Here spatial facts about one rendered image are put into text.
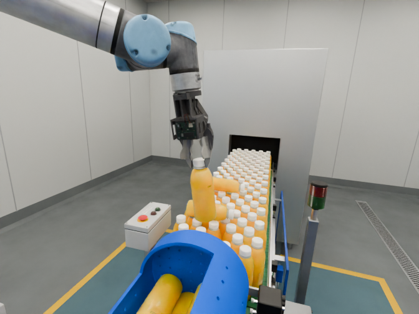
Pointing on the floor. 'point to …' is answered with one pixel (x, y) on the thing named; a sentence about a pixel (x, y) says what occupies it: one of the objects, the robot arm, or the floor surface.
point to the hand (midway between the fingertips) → (199, 162)
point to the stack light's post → (306, 260)
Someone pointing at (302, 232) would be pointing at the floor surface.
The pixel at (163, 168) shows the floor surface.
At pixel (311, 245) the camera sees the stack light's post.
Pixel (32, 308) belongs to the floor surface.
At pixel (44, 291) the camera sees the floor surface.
